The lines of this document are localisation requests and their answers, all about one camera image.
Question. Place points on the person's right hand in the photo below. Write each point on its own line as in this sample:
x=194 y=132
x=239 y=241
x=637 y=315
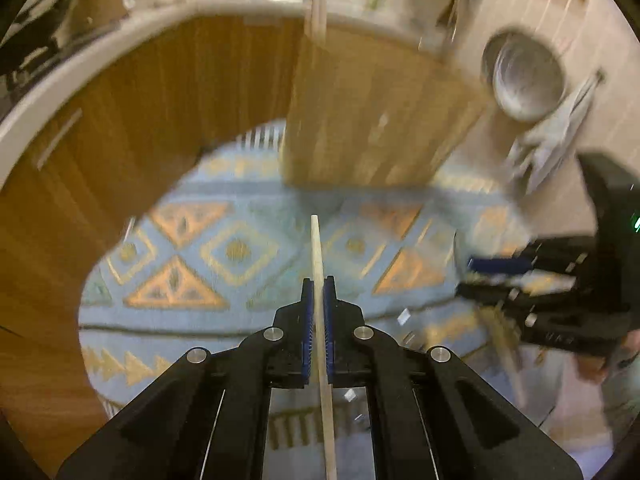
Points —
x=592 y=362

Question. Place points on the beige slatted utensil basket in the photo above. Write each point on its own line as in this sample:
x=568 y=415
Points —
x=365 y=110

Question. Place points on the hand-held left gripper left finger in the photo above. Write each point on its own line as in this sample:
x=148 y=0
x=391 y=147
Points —
x=308 y=320

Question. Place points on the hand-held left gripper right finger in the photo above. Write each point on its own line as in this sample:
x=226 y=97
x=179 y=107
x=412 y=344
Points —
x=328 y=320

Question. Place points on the hanging metal ladle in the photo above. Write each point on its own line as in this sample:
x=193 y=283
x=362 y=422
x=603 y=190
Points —
x=457 y=10

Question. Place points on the black glass cooktop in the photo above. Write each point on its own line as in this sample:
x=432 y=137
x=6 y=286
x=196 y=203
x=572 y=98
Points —
x=35 y=45

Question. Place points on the blue patterned rug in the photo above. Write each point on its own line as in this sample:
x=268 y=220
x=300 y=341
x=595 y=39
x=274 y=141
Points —
x=235 y=280

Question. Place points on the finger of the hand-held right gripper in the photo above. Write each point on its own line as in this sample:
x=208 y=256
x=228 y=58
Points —
x=500 y=292
x=500 y=265

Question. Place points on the white kitchen countertop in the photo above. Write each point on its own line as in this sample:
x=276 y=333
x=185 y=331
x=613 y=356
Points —
x=100 y=55

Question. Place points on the white hanging towel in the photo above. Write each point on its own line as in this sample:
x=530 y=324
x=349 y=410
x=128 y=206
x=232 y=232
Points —
x=555 y=135

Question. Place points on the round steel steamer tray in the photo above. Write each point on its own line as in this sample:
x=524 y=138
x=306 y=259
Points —
x=525 y=75

